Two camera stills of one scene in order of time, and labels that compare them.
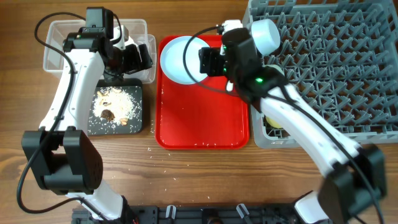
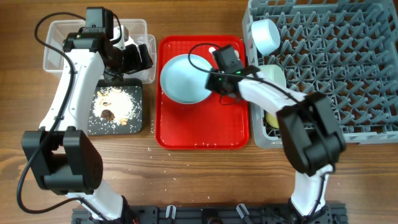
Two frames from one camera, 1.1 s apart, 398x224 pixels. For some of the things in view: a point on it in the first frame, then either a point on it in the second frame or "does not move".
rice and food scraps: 113,104 does not move
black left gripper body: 127,61 does not move
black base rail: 199,214 does not move
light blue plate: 172,60 to 183,83
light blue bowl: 266,35 does not move
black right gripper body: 216,63 to 215,82
